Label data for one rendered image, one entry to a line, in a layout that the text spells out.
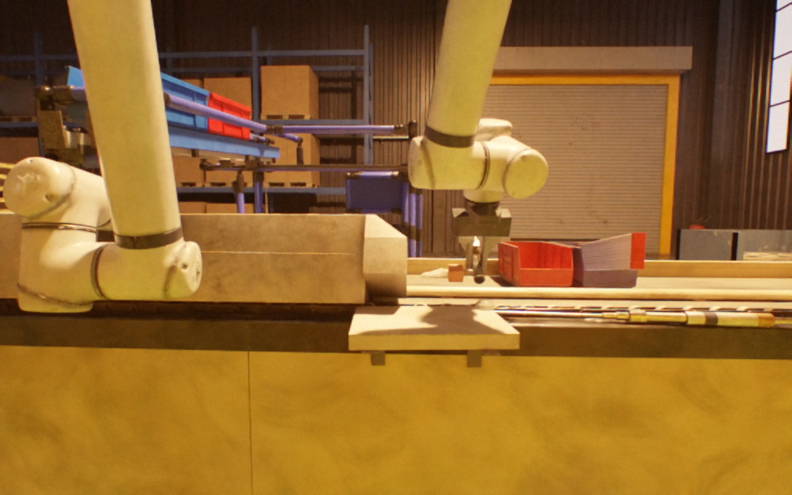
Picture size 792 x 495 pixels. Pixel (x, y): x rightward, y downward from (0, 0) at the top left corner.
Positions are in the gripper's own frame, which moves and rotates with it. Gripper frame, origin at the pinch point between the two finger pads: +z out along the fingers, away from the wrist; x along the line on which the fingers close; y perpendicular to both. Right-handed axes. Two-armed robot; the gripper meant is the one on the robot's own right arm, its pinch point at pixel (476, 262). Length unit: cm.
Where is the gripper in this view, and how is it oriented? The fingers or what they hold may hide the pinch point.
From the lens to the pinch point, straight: 100.6
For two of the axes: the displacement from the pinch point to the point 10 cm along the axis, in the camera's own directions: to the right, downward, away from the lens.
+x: -10.0, -0.1, 0.4
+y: 0.4, -5.0, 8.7
